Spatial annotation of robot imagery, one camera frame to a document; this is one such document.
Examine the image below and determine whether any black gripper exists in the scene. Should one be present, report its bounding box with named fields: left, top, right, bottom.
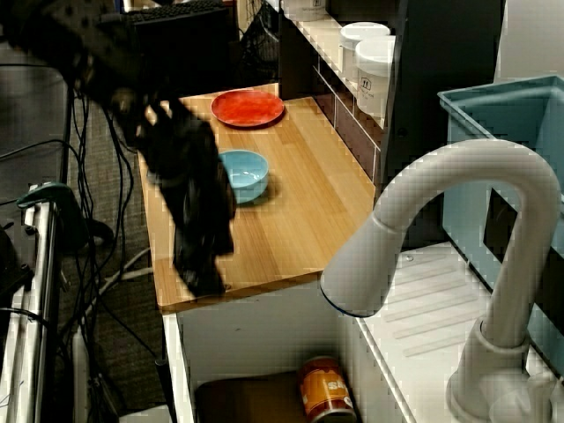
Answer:
left=143, top=99, right=237, bottom=297

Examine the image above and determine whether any light blue bowl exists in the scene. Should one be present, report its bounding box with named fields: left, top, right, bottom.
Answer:
left=218, top=149, right=270, bottom=205

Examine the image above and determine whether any white toy sink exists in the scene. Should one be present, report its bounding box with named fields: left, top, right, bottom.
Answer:
left=162, top=241, right=564, bottom=423

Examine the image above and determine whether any red round plate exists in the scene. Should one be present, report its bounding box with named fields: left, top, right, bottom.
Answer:
left=210, top=89, right=286, bottom=129

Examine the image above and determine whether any green clamp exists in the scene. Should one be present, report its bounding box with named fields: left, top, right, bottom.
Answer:
left=16, top=182, right=89, bottom=252

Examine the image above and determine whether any orange soup can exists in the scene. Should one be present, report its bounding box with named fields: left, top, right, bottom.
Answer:
left=298, top=355, right=357, bottom=423

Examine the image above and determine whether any white jar with print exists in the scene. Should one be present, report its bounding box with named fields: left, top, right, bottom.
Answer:
left=354, top=35, right=397, bottom=118

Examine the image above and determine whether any black keyboard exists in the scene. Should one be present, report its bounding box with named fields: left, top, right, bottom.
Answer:
left=99, top=0, right=226, bottom=26

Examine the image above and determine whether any plain white jar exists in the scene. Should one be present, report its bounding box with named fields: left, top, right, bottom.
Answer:
left=338, top=21, right=392, bottom=85

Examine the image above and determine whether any grey white faucet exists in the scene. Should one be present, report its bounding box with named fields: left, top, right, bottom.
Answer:
left=319, top=139, right=561, bottom=423

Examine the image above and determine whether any teal plastic bin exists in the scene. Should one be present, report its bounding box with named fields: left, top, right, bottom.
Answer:
left=436, top=75, right=564, bottom=375

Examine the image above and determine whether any white floor cable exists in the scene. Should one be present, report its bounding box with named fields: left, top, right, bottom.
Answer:
left=83, top=246, right=153, bottom=318

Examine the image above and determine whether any black hanging cable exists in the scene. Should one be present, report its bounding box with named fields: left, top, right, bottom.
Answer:
left=70, top=87, right=137, bottom=248

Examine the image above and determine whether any aluminium frame rail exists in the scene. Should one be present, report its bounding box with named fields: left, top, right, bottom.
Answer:
left=0, top=189, right=58, bottom=423

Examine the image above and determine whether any black bracket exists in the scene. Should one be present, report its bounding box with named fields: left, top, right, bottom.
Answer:
left=0, top=219, right=35, bottom=305

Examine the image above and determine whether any black wire rack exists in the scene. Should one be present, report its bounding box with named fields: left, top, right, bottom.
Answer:
left=240, top=0, right=283, bottom=85

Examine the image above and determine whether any dark upright post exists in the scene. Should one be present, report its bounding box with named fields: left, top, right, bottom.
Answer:
left=381, top=0, right=506, bottom=248

